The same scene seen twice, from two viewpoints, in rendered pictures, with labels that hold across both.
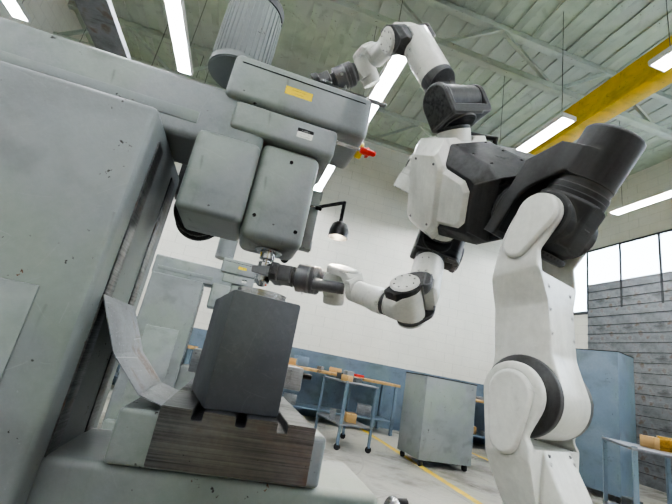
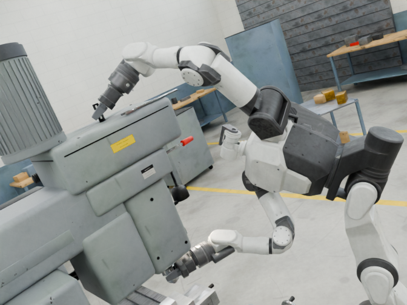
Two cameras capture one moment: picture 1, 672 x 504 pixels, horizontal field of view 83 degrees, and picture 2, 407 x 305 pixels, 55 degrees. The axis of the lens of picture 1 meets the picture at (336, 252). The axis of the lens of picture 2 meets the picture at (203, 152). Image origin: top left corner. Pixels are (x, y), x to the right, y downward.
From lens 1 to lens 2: 1.18 m
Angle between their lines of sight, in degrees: 40
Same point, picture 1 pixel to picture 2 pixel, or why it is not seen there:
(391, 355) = not seen: hidden behind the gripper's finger
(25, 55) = not seen: outside the picture
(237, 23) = (15, 113)
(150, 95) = (22, 256)
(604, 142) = (389, 150)
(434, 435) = (184, 162)
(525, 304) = (366, 235)
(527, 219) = (359, 201)
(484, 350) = not seen: hidden behind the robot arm
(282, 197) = (164, 229)
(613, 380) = (274, 45)
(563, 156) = (367, 159)
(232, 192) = (139, 261)
